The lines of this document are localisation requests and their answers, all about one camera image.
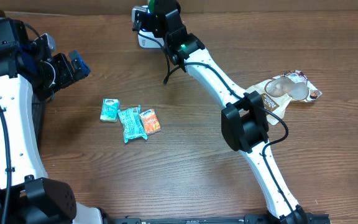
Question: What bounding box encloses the orange tissue packet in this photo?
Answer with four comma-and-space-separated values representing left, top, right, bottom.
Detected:
139, 109, 161, 135

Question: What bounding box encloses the light green wipes packet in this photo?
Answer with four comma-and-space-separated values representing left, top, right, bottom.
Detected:
117, 105, 148, 144

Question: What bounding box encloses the brown cardboard backdrop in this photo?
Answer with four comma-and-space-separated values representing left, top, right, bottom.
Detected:
0, 0, 358, 15

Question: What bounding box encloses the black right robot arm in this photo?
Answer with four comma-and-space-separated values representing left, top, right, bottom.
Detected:
132, 0, 310, 223

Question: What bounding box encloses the green Kleenex tissue pack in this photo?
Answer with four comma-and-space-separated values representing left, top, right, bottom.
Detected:
100, 98, 120, 123

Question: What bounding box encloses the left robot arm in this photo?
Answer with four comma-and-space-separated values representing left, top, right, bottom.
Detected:
0, 18, 108, 223

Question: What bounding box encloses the white barcode scanner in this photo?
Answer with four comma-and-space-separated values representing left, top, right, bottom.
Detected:
138, 30, 164, 49

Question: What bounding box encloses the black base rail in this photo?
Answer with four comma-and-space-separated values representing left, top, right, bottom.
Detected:
110, 213, 331, 224

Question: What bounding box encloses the green lidded jar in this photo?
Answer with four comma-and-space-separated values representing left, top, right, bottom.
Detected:
148, 0, 155, 14

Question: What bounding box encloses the clear bagged bread pack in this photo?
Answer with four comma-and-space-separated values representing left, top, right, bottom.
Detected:
246, 70, 323, 119

